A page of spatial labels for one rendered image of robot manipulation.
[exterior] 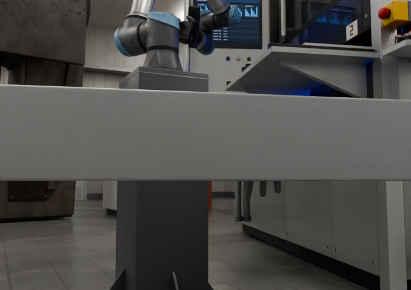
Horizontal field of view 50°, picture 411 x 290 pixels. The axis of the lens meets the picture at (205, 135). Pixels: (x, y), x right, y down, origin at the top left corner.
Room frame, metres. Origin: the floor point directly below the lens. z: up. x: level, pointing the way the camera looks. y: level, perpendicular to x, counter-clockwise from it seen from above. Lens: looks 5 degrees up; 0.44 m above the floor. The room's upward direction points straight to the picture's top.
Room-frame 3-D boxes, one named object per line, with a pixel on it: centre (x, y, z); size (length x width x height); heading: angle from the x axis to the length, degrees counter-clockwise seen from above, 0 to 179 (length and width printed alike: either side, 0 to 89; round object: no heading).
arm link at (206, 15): (1.96, -0.01, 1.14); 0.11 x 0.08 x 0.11; 54
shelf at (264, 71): (1.84, -0.40, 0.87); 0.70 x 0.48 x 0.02; 11
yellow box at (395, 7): (1.47, -0.66, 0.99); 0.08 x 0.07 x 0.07; 101
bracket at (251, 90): (2.09, -0.34, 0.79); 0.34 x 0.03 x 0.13; 101
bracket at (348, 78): (1.60, -0.43, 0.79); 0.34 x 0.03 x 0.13; 101
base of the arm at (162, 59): (1.54, 0.15, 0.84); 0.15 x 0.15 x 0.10
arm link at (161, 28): (1.54, 0.16, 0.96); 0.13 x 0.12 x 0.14; 54
